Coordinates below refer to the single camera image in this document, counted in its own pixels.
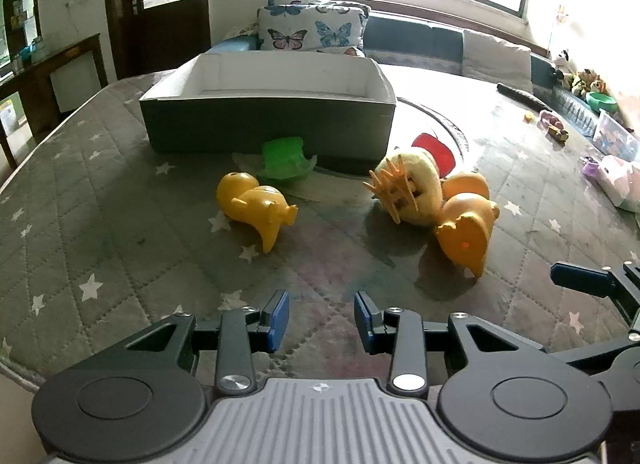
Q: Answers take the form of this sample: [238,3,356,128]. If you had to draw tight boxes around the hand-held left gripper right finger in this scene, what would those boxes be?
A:
[353,291,551,399]

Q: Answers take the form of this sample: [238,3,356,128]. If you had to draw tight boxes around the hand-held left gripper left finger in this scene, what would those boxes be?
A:
[106,289,291,398]

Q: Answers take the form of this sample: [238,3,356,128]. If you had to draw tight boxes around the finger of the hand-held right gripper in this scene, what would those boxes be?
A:
[549,261,640,330]
[552,331,640,380]

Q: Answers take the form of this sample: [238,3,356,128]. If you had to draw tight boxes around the yellow toy duck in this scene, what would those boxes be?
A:
[216,171,300,254]
[433,170,501,279]

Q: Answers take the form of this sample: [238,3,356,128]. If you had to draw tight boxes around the pale yellow spiky toy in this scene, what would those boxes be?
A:
[368,147,445,228]

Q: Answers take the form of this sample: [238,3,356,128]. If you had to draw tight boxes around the green plastic toy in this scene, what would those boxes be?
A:
[257,136,319,183]

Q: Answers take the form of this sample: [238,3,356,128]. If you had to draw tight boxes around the red toy onion half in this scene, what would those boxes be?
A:
[411,132,457,180]

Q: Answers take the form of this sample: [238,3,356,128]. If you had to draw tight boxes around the dark grey cardboard box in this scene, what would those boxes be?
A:
[138,53,398,176]

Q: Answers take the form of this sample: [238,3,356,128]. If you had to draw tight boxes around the clear plastic container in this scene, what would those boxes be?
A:
[592,109,640,161]

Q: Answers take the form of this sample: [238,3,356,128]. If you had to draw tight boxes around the green bowl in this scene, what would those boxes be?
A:
[585,91,620,115]

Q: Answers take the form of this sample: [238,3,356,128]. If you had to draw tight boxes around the grey quilted star mat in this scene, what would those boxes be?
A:
[0,63,640,396]

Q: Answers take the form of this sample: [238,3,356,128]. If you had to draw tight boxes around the black remote control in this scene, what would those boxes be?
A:
[496,82,553,113]

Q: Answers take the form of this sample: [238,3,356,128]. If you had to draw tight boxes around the brown plush toys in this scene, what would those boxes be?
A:
[569,68,609,98]

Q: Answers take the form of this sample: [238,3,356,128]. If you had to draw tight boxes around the panda plush toy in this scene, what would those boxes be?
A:
[552,48,571,81]

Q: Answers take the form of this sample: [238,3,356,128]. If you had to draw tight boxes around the white cushion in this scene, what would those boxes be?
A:
[460,28,534,94]

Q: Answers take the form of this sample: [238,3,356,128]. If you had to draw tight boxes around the dark teal sofa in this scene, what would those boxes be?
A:
[207,11,567,96]

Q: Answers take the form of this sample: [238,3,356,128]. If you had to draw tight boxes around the dark wooden door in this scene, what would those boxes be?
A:
[102,0,211,83]

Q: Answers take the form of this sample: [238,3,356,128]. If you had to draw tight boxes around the dark wooden sideboard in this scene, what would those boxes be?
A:
[0,33,109,171]

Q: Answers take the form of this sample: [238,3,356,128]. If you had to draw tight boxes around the dark wooden display shelf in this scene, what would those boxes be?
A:
[0,0,47,87]

